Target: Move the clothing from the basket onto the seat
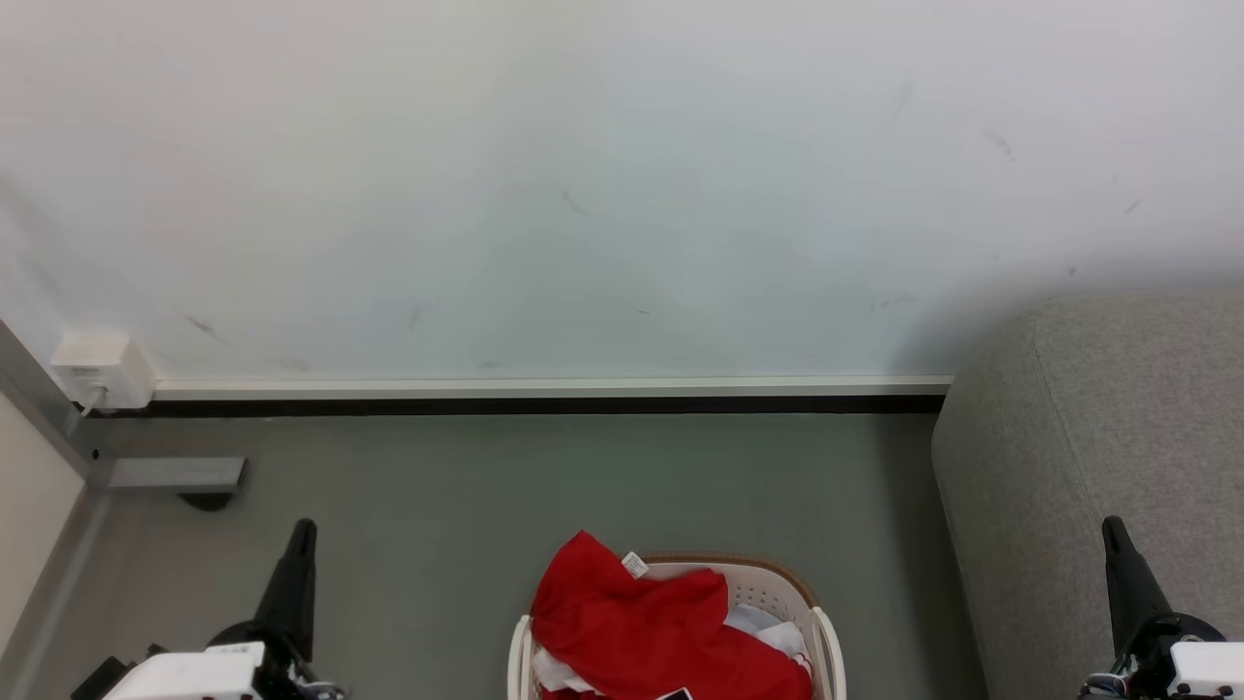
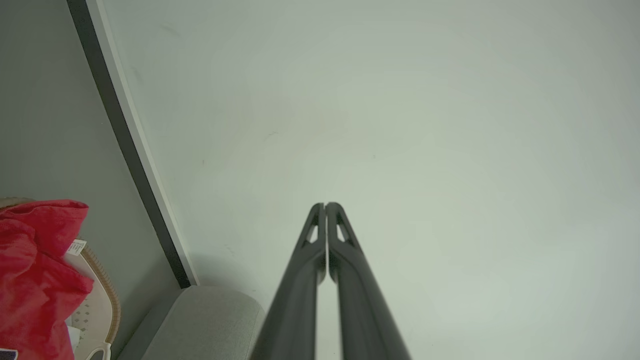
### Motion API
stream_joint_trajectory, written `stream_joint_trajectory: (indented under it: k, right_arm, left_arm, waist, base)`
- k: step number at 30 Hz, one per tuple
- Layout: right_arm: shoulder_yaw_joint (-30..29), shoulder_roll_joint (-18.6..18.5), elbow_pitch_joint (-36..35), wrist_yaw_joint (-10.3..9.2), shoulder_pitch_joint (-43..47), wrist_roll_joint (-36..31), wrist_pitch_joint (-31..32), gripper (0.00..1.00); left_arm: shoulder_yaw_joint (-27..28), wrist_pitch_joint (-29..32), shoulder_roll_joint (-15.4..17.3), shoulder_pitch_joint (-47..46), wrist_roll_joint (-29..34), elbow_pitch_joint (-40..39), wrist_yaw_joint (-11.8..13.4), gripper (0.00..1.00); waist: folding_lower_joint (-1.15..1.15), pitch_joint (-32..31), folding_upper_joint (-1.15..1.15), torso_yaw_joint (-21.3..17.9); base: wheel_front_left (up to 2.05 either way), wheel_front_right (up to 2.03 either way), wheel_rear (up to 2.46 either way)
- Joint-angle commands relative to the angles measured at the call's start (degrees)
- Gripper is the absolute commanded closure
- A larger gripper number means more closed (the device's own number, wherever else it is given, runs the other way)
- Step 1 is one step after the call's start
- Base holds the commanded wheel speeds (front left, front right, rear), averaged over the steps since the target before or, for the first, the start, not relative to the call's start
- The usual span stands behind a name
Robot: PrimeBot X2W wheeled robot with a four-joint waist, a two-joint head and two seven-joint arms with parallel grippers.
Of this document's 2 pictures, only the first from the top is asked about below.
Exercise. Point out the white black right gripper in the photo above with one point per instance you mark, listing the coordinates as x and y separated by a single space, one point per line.
1200 671

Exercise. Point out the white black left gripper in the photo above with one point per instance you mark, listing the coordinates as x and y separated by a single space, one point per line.
209 676

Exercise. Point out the red sweatshirt with black print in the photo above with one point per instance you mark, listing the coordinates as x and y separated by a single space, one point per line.
641 632

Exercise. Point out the white plastic laundry basket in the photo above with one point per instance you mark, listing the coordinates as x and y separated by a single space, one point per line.
768 583

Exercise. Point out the grey fabric sofa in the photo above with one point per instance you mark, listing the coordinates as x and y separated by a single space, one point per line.
1098 437

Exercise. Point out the white and black baseboard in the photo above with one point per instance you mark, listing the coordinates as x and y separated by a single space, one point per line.
544 394

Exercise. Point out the white cloth garment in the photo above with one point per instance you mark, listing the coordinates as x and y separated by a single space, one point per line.
773 627

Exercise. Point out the white wall junction box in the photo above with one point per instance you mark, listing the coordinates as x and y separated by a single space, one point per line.
102 369

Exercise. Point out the grey metal door frame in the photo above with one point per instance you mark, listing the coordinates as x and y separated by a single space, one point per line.
39 399

